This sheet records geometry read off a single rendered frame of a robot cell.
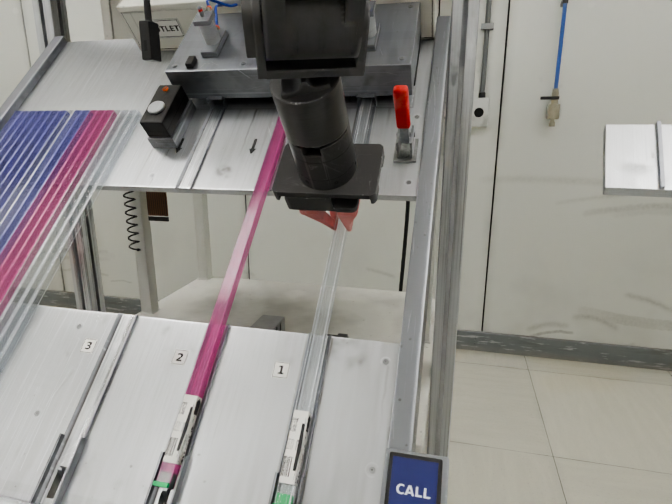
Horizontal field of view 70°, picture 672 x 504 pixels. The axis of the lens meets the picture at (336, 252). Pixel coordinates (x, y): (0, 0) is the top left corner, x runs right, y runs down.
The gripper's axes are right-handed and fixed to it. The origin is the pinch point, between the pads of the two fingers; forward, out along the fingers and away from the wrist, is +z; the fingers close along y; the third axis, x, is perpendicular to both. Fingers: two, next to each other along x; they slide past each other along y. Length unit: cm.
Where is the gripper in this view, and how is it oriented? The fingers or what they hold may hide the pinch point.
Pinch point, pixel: (342, 222)
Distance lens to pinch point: 54.2
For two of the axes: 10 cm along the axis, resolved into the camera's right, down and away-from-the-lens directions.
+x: -1.8, 8.5, -5.0
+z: 1.7, 5.3, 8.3
